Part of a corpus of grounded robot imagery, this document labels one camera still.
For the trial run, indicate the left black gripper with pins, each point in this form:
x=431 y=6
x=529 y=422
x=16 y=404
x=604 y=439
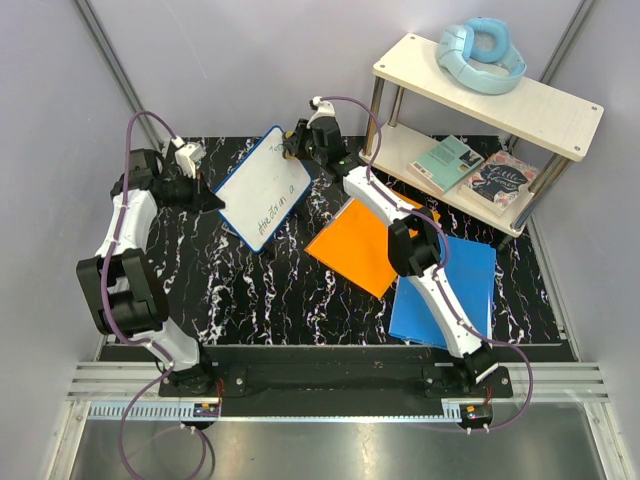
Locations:
x=203 y=198

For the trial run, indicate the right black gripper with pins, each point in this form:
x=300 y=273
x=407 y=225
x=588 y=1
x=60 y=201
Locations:
x=300 y=133

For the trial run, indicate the yellow wooden eraser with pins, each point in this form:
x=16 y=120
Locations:
x=288 y=145

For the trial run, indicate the blue framed whiteboard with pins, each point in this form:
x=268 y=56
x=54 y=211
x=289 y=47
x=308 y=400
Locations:
x=262 y=190

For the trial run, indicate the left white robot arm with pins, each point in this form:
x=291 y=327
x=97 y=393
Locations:
x=124 y=295

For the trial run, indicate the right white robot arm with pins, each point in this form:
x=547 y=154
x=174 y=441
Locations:
x=416 y=247

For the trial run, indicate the orange folder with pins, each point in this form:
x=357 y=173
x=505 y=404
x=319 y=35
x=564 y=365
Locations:
x=354 y=245

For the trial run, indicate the white two-tier shelf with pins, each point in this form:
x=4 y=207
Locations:
x=429 y=102

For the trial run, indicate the teal book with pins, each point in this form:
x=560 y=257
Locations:
x=445 y=165

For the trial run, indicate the light blue headphones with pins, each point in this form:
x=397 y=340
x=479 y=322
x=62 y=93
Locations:
x=479 y=54

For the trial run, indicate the floral navy book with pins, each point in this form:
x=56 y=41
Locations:
x=498 y=183

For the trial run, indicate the blue folder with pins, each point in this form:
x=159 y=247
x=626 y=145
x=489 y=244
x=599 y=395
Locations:
x=471 y=272

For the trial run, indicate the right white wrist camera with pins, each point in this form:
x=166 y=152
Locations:
x=321 y=108

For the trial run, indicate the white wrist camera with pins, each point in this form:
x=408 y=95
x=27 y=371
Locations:
x=188 y=155
x=321 y=108

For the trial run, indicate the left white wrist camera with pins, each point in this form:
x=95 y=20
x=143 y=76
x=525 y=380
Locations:
x=188 y=155

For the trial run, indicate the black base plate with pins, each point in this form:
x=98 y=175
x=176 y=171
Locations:
x=342 y=382

